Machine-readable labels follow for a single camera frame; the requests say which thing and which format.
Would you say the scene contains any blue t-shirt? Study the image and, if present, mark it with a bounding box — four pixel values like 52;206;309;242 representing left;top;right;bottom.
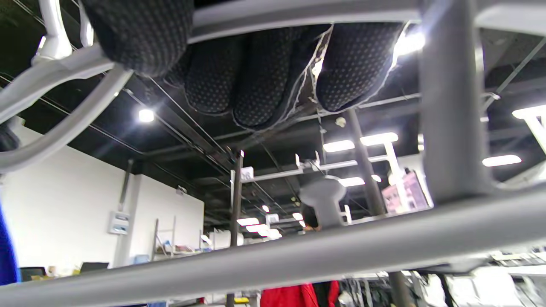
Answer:
0;205;21;285

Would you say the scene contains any grey plastic hanger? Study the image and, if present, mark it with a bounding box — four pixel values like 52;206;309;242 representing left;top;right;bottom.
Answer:
0;0;546;307

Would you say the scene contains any person's right hand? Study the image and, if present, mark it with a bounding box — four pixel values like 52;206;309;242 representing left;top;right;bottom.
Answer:
81;0;406;130

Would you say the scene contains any metal storage shelf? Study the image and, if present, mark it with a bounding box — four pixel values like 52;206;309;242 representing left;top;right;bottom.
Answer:
153;217;205;261

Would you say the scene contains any ceiling tube light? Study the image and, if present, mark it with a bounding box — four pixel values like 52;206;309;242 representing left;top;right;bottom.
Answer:
323;140;355;153
360;132;398;146
482;155;522;167

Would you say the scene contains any white wall electrical panel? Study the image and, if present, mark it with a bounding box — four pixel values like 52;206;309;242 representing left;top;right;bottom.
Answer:
108;211;131;235

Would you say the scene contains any large display screen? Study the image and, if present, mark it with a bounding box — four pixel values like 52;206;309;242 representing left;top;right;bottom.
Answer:
382;171;432;214

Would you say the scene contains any red backpack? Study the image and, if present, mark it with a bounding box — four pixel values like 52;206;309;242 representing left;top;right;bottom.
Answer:
260;280;340;307

